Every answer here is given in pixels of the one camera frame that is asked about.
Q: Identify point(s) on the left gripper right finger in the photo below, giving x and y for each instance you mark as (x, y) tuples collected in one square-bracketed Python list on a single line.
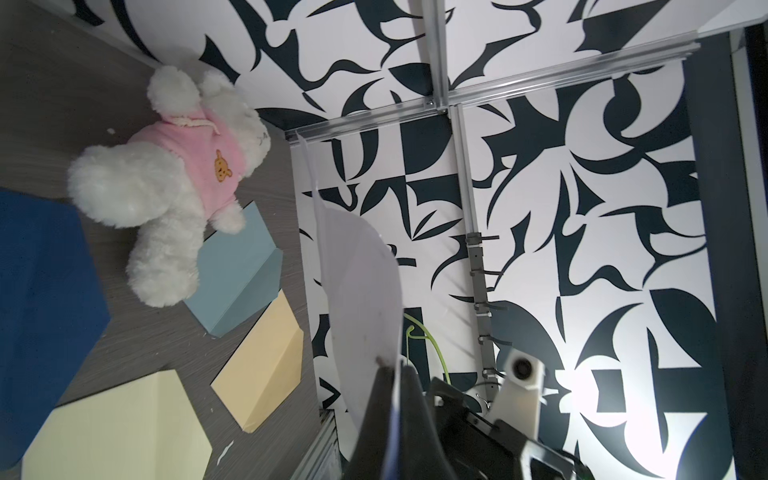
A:
[(420, 453)]

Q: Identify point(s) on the light blue envelope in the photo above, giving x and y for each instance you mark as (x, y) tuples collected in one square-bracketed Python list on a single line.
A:
[(239, 276)]

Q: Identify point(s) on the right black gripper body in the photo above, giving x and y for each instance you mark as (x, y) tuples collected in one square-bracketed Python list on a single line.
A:
[(478, 449)]

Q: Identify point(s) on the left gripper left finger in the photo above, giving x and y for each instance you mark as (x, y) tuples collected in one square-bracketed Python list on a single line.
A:
[(368, 458)]

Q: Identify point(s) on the small white letter paper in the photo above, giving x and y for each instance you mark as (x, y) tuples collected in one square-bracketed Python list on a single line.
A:
[(360, 277)]

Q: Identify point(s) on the cream envelope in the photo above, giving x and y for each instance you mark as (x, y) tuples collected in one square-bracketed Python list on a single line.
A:
[(143, 429)]

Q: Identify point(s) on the tan envelope gold emblem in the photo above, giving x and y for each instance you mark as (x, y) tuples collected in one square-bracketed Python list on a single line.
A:
[(264, 369)]

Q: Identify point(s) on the dark blue envelope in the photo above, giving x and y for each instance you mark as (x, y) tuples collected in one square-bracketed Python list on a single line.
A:
[(52, 313)]

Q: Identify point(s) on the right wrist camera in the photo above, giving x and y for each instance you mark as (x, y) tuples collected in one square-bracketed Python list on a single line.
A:
[(518, 401)]

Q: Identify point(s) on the white plush bear pink shirt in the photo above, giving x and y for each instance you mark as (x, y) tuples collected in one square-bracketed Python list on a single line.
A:
[(173, 179)]

